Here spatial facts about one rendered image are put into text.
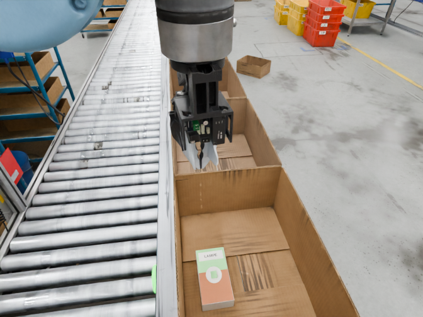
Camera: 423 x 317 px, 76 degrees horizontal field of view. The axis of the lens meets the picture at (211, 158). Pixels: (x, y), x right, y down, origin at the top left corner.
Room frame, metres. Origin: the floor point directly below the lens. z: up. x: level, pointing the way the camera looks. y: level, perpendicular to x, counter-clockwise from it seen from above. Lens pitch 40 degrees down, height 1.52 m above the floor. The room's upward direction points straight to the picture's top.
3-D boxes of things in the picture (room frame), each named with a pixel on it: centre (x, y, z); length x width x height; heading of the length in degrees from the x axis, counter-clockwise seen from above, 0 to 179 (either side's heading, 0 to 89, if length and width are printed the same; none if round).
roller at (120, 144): (1.05, 0.48, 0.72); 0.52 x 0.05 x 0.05; 98
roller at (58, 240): (0.54, 0.42, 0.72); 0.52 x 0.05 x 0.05; 98
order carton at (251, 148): (0.71, -0.02, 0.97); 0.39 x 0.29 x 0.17; 8
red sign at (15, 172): (0.71, 0.74, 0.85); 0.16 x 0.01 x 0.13; 8
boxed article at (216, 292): (0.31, 0.00, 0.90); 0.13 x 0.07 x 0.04; 9
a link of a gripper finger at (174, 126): (0.37, 0.04, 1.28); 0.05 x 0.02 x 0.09; 105
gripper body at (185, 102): (0.35, 0.02, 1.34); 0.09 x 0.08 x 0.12; 15
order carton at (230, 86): (1.11, 0.03, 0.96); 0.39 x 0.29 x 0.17; 7
